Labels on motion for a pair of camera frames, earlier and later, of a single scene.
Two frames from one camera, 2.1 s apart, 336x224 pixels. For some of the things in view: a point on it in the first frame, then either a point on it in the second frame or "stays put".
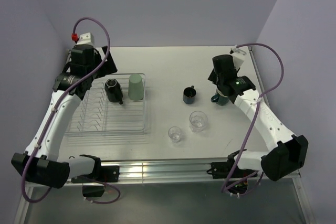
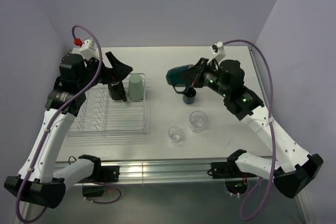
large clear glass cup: x=198 y=120 stays put
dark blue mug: x=189 y=95 stays put
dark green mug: x=220 y=98 to x=180 y=77
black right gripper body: x=213 y=77 to x=208 y=74
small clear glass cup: x=174 y=132 stays put
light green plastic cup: x=135 y=87 stays put
